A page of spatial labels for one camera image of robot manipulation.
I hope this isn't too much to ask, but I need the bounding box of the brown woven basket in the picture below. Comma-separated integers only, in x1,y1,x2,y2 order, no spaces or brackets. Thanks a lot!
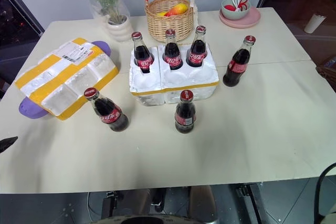
316,55,336,91

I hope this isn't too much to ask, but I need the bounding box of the wicker basket with handle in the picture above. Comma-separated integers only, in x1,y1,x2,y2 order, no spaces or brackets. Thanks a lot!
143,0,197,42

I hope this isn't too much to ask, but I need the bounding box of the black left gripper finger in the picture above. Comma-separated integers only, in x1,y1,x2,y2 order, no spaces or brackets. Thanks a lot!
0,136,19,153

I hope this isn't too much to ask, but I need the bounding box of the white cup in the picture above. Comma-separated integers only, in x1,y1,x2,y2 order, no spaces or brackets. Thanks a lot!
303,13,327,34

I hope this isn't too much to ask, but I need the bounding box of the white foam bottle tray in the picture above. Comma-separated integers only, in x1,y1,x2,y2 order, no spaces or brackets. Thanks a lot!
129,42,220,107

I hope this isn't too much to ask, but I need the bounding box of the white foam package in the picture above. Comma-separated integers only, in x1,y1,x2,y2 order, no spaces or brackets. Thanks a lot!
14,37,120,122

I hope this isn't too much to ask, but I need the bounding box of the pale green bowl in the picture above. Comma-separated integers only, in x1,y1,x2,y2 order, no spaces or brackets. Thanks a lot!
220,0,252,20

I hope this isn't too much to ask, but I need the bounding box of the purple plastic board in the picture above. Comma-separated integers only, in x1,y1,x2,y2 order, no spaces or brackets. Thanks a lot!
18,40,113,120

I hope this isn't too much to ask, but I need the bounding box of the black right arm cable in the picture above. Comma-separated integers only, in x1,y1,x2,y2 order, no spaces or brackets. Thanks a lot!
316,162,336,224

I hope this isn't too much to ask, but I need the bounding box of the pink plate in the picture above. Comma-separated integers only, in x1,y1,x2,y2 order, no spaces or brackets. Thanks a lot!
219,7,261,28

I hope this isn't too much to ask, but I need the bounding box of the white ribbed plant pot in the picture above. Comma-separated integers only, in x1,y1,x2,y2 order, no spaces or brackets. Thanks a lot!
106,15,134,42

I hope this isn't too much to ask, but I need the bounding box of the red yellow mango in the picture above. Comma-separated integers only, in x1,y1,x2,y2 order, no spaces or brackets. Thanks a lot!
164,3,188,17

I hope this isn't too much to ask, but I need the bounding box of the black table leg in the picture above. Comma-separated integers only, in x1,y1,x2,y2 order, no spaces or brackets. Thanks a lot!
248,183,264,224

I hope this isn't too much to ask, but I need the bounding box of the glass cola bottle red cap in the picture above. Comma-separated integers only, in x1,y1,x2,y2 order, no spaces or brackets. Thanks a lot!
83,87,130,133
223,35,257,88
174,90,196,134
186,25,208,68
163,29,184,71
131,31,155,74

